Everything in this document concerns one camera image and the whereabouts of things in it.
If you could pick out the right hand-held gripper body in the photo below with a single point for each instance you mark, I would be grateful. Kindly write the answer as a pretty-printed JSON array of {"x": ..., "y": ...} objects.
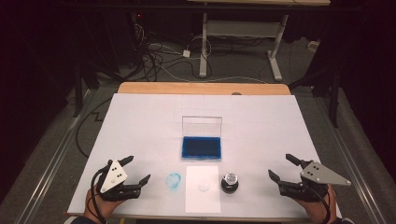
[{"x": 317, "y": 175}]

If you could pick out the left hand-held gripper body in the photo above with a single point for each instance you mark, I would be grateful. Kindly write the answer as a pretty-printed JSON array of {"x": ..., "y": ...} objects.
[{"x": 113, "y": 179}]

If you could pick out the black round stamp cap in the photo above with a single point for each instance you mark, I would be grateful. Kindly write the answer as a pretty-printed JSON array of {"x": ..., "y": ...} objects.
[{"x": 229, "y": 188}]

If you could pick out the white paper sheet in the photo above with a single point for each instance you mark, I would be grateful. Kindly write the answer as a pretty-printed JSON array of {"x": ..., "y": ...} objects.
[{"x": 202, "y": 200}]

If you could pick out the blue ink pad clear case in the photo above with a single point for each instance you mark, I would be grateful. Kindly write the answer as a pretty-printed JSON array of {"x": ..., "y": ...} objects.
[{"x": 201, "y": 147}]

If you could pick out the person's left hand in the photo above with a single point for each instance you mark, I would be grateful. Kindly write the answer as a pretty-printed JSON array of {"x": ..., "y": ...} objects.
[{"x": 104, "y": 210}]

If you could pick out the person's right hand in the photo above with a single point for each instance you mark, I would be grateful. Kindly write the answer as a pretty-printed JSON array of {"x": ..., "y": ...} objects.
[{"x": 316, "y": 211}]

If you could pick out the large white board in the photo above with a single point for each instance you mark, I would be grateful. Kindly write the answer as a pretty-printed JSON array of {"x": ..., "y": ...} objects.
[{"x": 140, "y": 124}]

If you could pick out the black metal stand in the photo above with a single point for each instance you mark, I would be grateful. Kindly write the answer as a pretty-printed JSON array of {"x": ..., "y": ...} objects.
[
  {"x": 77, "y": 93},
  {"x": 334, "y": 102}
]

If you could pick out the wooden table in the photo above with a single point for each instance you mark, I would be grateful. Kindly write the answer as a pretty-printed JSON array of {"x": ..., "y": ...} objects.
[{"x": 202, "y": 88}]

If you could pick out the white plug box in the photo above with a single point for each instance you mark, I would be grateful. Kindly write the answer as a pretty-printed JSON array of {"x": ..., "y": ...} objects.
[{"x": 313, "y": 45}]

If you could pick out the white power adapter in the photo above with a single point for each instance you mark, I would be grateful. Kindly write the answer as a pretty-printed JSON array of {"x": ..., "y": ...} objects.
[{"x": 186, "y": 53}]

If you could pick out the metal floor rail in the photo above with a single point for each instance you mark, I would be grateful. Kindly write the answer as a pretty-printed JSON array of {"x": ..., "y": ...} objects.
[
  {"x": 361, "y": 186},
  {"x": 41, "y": 186}
]

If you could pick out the white metal desk frame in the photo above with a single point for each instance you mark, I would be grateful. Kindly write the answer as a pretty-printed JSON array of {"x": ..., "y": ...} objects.
[{"x": 243, "y": 28}]

